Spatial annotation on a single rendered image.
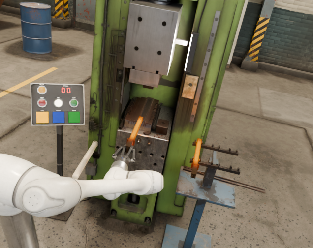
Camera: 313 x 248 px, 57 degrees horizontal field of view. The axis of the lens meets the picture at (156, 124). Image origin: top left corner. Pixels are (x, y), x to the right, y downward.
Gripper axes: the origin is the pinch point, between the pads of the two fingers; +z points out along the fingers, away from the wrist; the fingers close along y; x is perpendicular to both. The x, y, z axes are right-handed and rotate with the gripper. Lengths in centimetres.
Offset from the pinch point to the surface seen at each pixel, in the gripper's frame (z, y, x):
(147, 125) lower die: 43.9, 4.8, -10.3
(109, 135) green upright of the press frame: 58, -26, -35
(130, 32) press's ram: 45, -16, 53
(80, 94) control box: 37, -43, 7
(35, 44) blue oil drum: 406, -277, -93
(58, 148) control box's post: 34, -58, -40
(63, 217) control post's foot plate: 27, -52, -106
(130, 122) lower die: 43.9, -8.0, -10.4
